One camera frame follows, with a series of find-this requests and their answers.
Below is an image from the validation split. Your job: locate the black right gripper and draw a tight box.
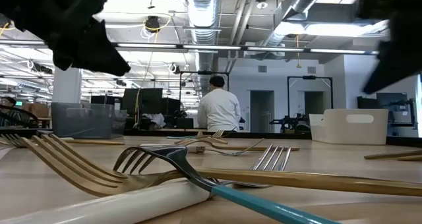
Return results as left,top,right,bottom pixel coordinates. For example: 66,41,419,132
357,0,422,95

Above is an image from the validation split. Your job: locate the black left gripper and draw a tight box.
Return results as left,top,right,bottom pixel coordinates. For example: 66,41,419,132
0,0,132,76

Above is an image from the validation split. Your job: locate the black fork teal handle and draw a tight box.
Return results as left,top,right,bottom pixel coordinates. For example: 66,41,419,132
113,146,342,224
166,134,198,140

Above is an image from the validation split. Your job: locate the blue screen monitor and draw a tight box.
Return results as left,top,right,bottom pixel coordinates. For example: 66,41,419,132
377,92,409,113

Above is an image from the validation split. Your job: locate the white pillar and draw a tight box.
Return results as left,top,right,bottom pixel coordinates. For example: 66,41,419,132
52,57,83,105

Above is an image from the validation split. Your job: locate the black monitor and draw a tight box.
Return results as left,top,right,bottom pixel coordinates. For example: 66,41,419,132
123,87,165,130
163,97,182,120
357,96,380,110

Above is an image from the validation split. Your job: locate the black ceiling device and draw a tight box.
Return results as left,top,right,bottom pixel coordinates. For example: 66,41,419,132
144,14,162,34

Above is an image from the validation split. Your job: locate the gray translucent plastic bin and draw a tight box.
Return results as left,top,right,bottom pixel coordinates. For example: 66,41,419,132
51,101,129,140

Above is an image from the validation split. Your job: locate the brown cardboard box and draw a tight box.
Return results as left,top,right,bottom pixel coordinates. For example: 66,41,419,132
22,102,51,119

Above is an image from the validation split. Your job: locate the white plastic bin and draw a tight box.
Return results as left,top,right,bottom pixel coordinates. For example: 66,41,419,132
309,108,390,146

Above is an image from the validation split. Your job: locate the gray door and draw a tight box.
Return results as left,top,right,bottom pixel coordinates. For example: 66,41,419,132
303,91,326,118
249,90,276,134

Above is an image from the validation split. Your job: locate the person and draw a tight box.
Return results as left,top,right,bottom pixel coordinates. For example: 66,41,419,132
196,75,243,132
0,96,19,128

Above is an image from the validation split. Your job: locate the overhead light bar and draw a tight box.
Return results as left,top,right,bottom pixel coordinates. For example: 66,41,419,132
0,39,380,56

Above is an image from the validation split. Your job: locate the black station frame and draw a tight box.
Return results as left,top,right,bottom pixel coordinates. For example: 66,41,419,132
286,74,334,126
179,70,231,132

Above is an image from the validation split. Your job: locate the yellow hanging cord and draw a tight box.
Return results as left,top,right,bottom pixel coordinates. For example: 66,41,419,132
295,34,303,69

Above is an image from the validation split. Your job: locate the silver ventilation duct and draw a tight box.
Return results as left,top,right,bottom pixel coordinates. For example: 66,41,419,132
262,0,330,52
183,0,222,101

